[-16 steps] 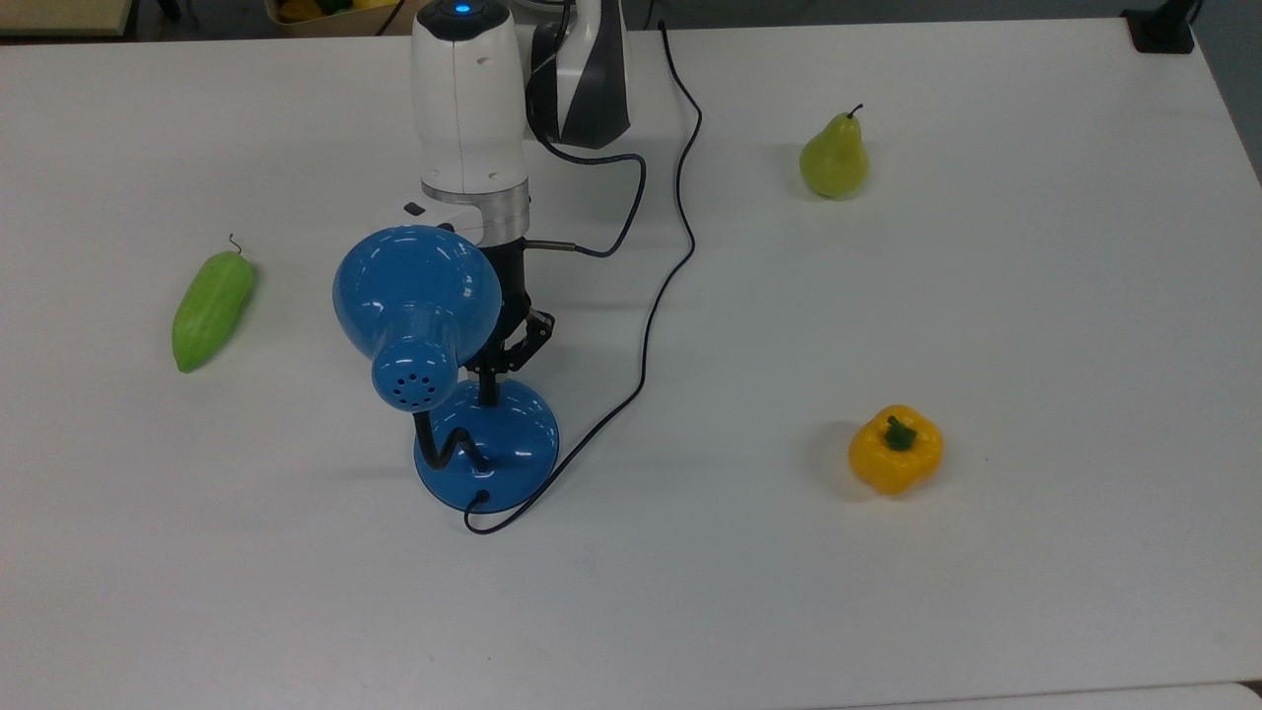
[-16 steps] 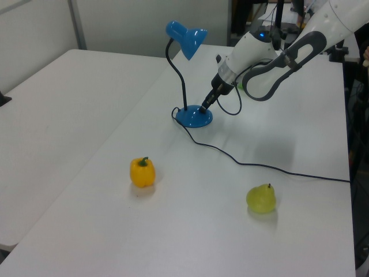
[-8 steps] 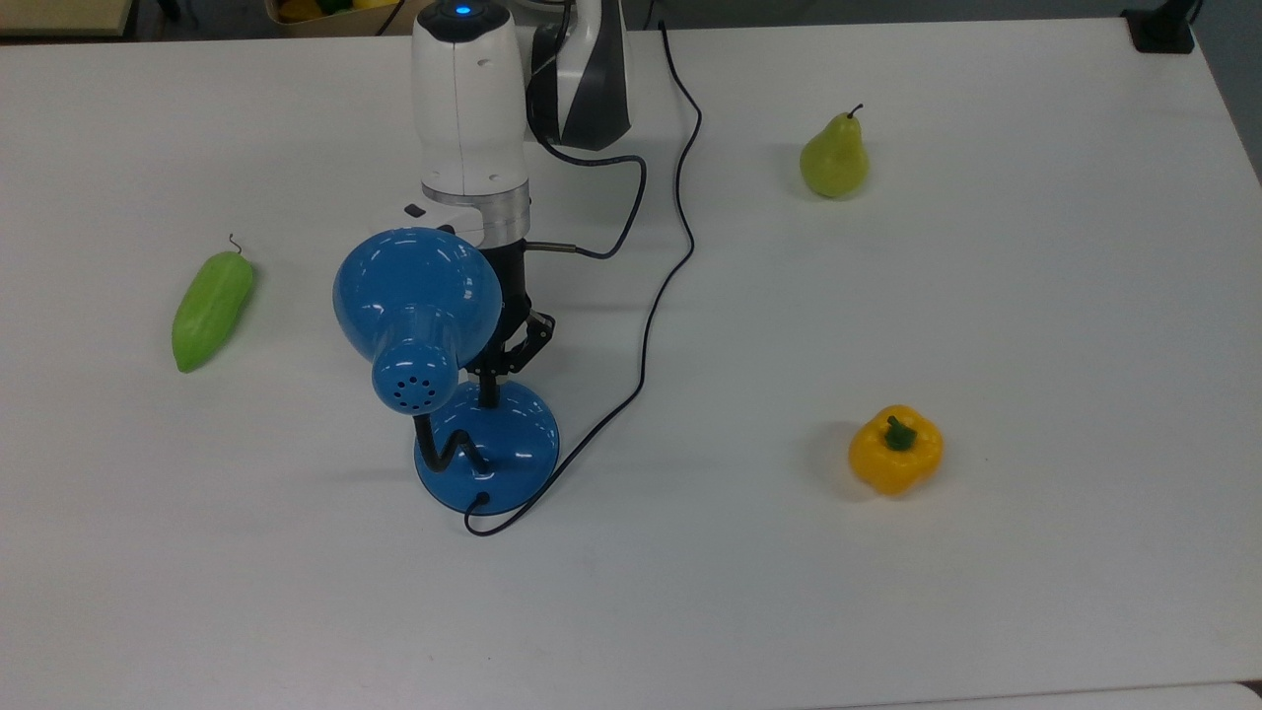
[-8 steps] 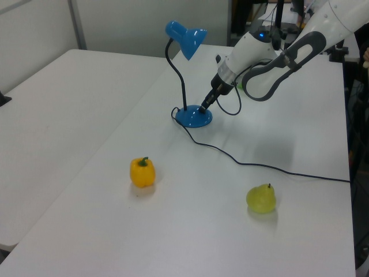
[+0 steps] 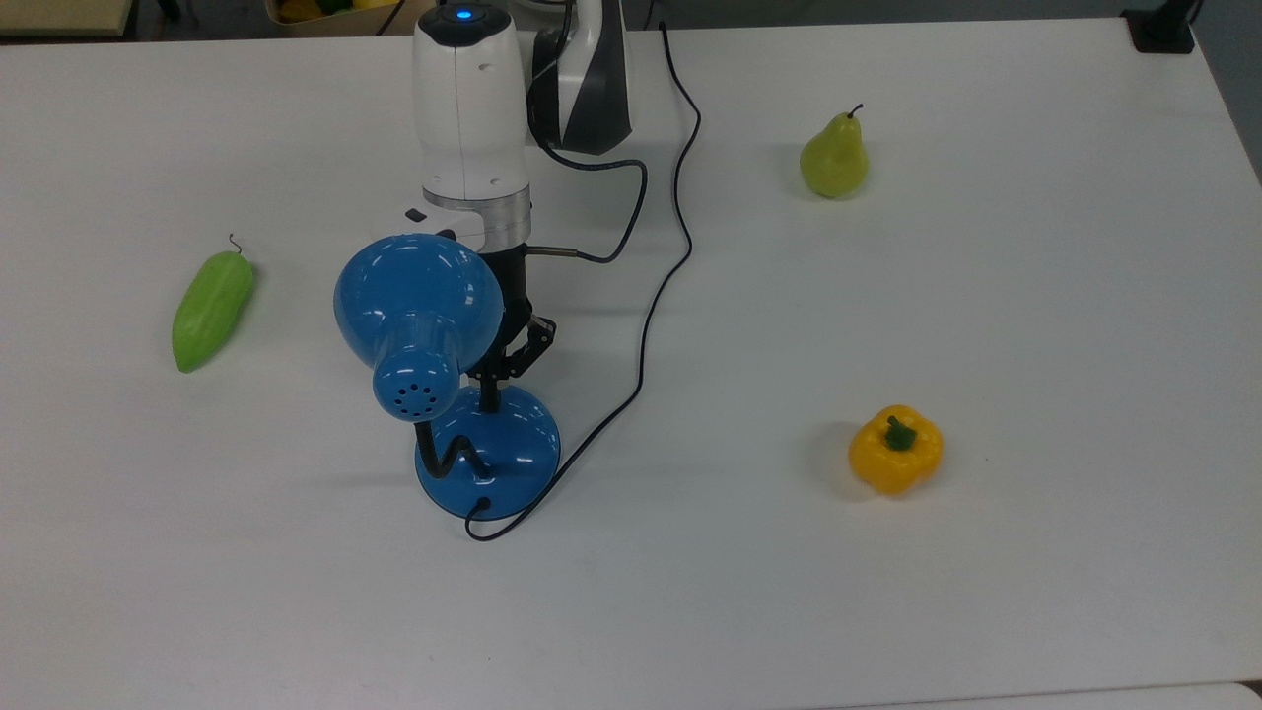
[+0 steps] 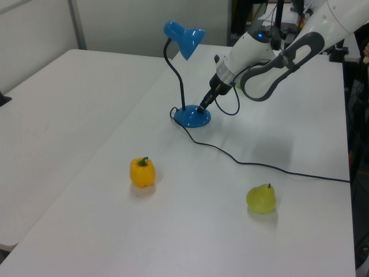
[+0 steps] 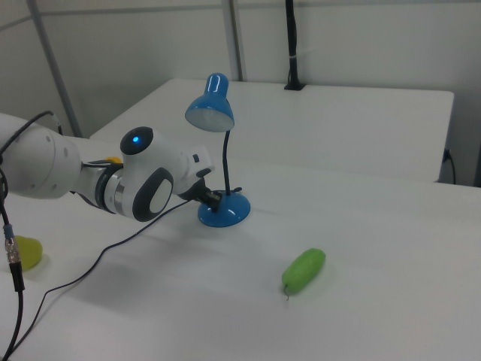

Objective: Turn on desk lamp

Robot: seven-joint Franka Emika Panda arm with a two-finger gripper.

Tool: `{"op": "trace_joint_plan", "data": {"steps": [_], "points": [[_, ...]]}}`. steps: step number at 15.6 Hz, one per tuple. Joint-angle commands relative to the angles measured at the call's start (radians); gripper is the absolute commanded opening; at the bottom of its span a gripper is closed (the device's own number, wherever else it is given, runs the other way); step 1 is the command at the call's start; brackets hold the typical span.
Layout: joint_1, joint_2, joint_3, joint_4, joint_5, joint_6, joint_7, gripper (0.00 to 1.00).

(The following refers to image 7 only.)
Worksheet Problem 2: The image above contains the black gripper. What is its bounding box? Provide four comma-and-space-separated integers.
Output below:
179, 178, 223, 214

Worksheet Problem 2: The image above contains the blue desk lamp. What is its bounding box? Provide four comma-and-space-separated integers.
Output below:
184, 72, 252, 229

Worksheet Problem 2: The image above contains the green toy cucumber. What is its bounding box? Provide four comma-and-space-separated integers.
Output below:
281, 247, 327, 303

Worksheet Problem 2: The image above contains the green toy pear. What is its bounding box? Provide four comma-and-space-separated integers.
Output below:
13, 235, 44, 272

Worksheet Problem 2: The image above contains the black lamp power cable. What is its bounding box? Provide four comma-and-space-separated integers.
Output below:
0, 199, 191, 361

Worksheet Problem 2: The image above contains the grey partition post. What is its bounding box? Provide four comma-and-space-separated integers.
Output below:
220, 0, 248, 82
26, 0, 84, 138

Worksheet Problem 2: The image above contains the black camera pole with clamp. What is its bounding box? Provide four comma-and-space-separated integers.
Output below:
283, 0, 308, 92

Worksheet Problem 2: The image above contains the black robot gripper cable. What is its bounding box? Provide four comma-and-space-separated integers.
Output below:
0, 110, 65, 361

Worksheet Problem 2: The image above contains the black wall socket cable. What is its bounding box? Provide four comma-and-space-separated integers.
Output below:
443, 147, 458, 185

